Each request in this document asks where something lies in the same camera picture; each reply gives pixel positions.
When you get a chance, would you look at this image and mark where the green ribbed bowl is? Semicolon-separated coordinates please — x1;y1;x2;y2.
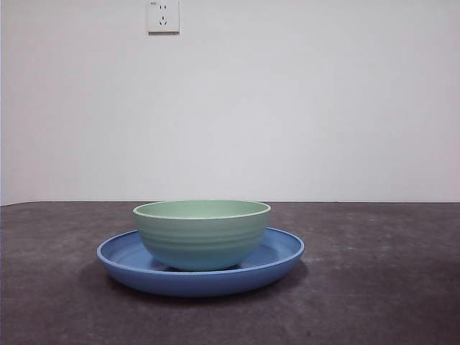
132;199;272;272

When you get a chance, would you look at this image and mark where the blue round plate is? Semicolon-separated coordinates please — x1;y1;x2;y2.
96;226;305;298

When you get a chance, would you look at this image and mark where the white wall socket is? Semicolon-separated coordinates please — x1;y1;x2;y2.
147;0;181;36

